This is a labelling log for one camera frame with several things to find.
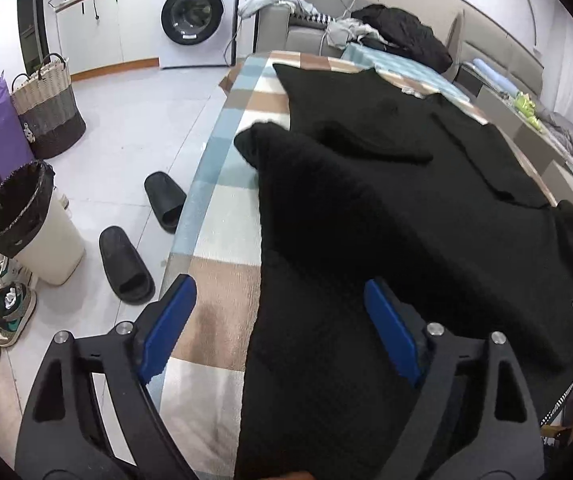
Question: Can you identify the black jacket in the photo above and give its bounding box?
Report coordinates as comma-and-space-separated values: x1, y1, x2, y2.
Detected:
351, 4, 453, 73

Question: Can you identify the light blue throw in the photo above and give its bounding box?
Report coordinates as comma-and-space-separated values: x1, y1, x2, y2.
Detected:
239, 0, 314, 18

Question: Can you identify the yellow green item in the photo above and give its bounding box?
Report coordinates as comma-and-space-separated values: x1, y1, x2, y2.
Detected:
513, 92, 542, 123

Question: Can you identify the grey sofa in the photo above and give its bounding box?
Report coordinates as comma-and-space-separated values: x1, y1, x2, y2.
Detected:
254, 2, 467, 86

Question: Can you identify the black white striped cloth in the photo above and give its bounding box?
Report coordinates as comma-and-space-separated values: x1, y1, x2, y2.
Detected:
289, 10, 339, 26

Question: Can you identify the light blue pillow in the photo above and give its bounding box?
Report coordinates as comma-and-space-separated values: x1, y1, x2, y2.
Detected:
471, 57, 517, 96

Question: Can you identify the cream trash bin black liner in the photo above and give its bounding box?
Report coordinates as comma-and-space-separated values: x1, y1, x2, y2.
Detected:
0, 160, 86, 286

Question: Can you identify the white cabinet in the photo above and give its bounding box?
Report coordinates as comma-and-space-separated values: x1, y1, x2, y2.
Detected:
54, 0, 162, 81

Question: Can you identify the grey bedding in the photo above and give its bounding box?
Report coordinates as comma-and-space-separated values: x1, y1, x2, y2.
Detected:
536, 105, 573, 171

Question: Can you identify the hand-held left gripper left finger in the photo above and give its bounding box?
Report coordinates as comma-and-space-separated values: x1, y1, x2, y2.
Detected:
15, 274, 200, 480

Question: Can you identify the grey garment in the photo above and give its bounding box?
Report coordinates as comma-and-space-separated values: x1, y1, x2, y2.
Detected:
323, 17, 387, 48

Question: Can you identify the black knit sweater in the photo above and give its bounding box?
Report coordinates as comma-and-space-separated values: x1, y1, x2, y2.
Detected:
234, 63, 573, 480

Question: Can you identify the white washing machine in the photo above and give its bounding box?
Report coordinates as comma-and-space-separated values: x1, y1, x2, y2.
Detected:
155, 0, 243, 70

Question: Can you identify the plaid blanket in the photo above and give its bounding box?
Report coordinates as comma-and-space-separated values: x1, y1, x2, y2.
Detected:
159, 50, 573, 480

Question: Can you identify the black slipper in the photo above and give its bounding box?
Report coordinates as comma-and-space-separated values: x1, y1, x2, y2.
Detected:
99, 226, 156, 305
144, 171, 188, 234

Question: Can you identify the woven laundry basket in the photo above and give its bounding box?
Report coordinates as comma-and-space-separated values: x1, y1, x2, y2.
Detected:
11, 53, 87, 160

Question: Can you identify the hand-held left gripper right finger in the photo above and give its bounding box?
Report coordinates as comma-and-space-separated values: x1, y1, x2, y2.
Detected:
363, 277, 547, 480

